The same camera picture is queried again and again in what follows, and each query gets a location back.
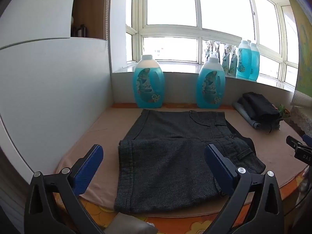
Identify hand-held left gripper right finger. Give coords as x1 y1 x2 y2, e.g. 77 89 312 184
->
204 144 285 234

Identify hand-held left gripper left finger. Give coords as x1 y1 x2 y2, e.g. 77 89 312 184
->
24 144 105 234

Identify dark grey pants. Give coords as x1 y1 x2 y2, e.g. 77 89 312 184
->
114 109 266 215

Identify white lace cloth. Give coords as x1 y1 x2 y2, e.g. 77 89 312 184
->
290 90 312 137

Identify beige mat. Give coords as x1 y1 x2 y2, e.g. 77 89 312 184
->
56 107 310 218

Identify black folded clothing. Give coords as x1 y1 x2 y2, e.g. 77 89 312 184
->
238 92 281 125

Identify grey folded clothing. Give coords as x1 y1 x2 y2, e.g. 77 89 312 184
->
232 101 269 130

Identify grey cushion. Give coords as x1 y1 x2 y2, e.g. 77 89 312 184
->
104 212 159 234

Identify blue detergent bottle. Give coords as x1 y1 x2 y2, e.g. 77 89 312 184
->
197 52 226 109
236 39 253 80
132 55 165 108
249 43 260 81

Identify white cabinet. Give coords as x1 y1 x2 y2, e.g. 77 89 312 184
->
0 0 113 183

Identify white window frame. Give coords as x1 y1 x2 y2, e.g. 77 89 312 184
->
125 0 300 87

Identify beaded string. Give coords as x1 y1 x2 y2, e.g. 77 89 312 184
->
105 0 109 41

